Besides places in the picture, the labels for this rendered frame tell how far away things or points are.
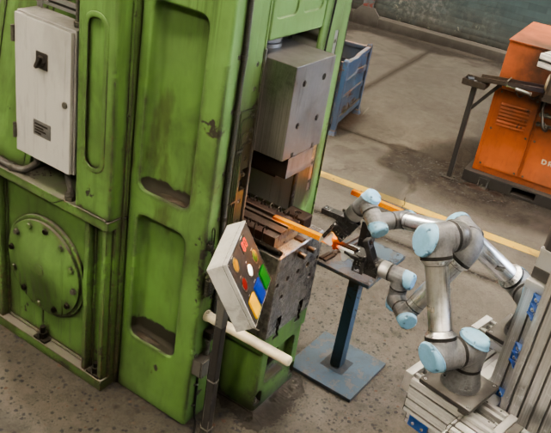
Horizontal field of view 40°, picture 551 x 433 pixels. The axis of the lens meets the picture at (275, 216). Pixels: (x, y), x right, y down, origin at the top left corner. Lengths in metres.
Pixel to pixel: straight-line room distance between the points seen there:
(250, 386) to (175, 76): 1.56
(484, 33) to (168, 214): 8.00
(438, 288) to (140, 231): 1.36
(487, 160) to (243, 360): 3.64
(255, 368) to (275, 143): 1.15
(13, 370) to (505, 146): 4.36
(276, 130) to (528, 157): 3.87
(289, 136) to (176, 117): 0.46
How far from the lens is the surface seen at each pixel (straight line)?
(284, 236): 3.35
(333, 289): 4.82
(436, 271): 2.74
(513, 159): 6.66
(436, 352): 2.76
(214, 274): 2.68
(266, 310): 3.44
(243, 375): 3.73
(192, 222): 3.11
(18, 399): 3.87
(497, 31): 10.67
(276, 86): 3.00
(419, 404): 3.09
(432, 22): 10.89
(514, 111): 6.54
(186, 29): 2.97
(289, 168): 3.14
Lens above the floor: 2.64
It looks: 29 degrees down
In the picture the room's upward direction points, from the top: 9 degrees clockwise
